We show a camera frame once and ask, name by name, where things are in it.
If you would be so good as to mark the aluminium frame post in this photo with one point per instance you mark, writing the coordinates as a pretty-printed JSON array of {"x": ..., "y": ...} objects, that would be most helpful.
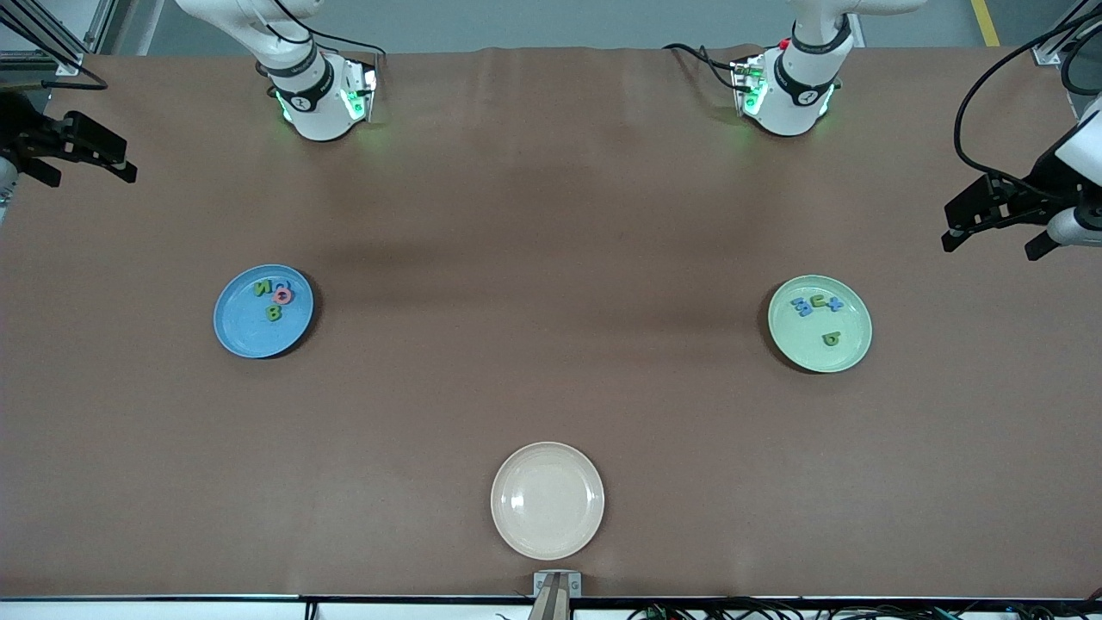
[
  {"x": 1046, "y": 56},
  {"x": 69, "y": 62}
]

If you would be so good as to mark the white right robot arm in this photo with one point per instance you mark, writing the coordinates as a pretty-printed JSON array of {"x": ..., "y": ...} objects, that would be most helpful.
[{"x": 318, "y": 103}]

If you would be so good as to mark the light green plate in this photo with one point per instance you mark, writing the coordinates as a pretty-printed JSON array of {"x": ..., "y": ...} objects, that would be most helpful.
[{"x": 801, "y": 344}]

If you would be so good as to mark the blue plate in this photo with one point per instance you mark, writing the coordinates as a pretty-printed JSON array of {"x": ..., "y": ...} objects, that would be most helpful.
[{"x": 245, "y": 331}]

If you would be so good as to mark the base connector box green light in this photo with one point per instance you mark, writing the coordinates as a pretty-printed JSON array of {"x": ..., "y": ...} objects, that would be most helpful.
[
  {"x": 749, "y": 86},
  {"x": 360, "y": 90}
]

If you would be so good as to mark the cream plate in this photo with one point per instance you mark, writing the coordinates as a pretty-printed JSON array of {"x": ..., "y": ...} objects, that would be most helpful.
[{"x": 547, "y": 500}]

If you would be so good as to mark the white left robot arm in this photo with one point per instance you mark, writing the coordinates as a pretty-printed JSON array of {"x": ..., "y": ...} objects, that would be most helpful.
[{"x": 796, "y": 90}]

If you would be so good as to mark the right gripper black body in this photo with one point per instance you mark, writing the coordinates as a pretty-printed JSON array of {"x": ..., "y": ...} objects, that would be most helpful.
[{"x": 19, "y": 129}]

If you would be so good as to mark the pink foam letter Q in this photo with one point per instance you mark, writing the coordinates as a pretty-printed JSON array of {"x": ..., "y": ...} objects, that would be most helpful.
[{"x": 282, "y": 296}]

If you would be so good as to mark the blue foam letter m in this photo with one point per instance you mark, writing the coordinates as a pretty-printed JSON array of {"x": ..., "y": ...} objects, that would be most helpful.
[{"x": 801, "y": 303}]

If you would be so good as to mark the blue foam letter x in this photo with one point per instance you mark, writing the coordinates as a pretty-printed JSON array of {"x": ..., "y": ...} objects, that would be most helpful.
[{"x": 833, "y": 303}]

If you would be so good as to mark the brown table cover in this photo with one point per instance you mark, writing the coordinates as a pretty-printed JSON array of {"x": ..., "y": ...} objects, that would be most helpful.
[{"x": 551, "y": 172}]

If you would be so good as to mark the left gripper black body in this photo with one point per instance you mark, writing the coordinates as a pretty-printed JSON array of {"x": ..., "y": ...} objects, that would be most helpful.
[{"x": 1030, "y": 191}]

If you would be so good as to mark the green foam letter N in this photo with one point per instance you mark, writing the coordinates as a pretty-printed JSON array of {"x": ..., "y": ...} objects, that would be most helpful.
[{"x": 263, "y": 288}]

